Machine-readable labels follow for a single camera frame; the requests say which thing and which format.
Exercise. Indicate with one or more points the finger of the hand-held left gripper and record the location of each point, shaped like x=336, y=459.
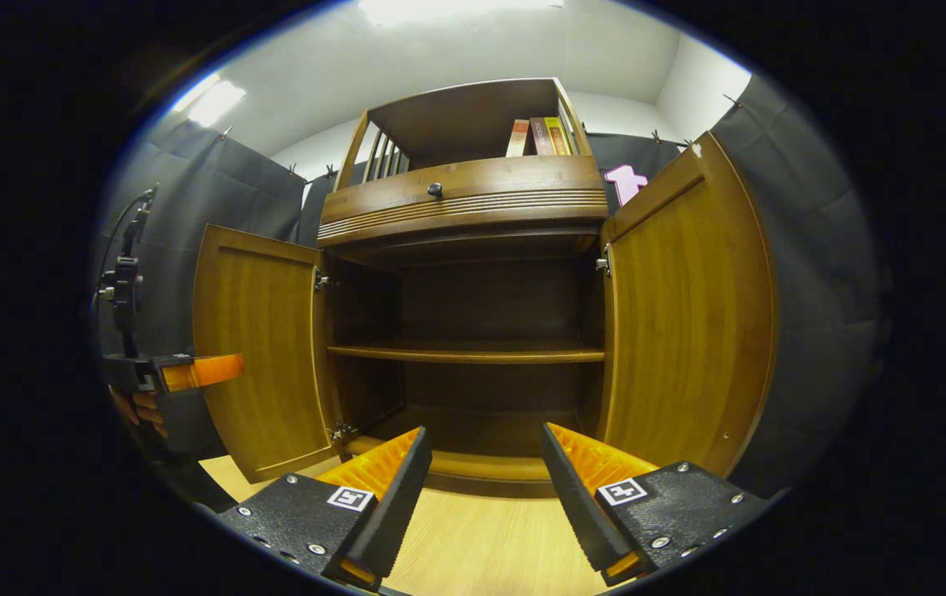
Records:
x=208, y=371

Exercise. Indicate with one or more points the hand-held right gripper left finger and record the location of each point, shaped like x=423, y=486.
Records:
x=394, y=505

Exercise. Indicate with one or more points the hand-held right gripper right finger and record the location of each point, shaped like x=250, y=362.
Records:
x=580, y=505

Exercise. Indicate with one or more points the wooden cabinet door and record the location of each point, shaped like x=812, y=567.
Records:
x=261, y=348
x=688, y=314

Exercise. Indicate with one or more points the metal door hinge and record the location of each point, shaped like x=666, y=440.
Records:
x=340, y=431
x=321, y=280
x=602, y=261

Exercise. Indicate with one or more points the wooden cabinet drawer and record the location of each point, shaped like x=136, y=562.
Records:
x=472, y=190

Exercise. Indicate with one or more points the wooden shoe cabinet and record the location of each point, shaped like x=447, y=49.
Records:
x=456, y=116

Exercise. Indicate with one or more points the wooden inner shelf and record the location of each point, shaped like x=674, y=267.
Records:
x=472, y=353

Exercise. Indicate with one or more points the black drawer knob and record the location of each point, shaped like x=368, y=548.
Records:
x=434, y=189

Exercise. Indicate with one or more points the black backdrop cloth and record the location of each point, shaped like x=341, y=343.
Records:
x=812, y=290

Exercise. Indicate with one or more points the maroon book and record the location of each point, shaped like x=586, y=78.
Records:
x=539, y=136

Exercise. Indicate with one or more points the light red book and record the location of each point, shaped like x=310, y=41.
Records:
x=518, y=138

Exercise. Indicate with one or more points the large ceiling light panel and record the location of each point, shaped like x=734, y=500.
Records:
x=456, y=8

